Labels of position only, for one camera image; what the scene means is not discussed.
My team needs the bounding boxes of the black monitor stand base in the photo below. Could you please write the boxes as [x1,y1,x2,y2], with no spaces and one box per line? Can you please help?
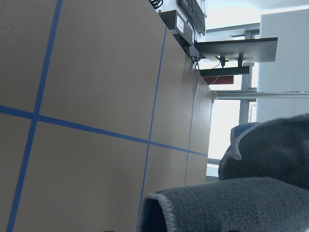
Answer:
[200,66,250,77]

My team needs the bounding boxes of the grey blue-lined towel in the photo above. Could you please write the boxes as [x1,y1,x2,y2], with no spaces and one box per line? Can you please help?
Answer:
[139,114,309,232]

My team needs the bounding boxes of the red box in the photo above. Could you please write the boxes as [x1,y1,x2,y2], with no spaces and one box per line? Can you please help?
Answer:
[203,75,234,85]

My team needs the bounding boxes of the black computer monitor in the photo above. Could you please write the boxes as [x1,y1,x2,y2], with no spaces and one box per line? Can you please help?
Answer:
[194,37,278,63]

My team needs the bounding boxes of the black labelled box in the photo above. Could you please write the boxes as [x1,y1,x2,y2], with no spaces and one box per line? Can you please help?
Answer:
[160,10,193,44]

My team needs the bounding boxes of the black keyboard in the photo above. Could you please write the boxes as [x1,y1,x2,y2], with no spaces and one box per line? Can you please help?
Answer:
[178,0,206,35]

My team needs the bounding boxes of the aluminium frame bar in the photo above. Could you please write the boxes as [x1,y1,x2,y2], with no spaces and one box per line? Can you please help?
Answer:
[214,91,309,100]

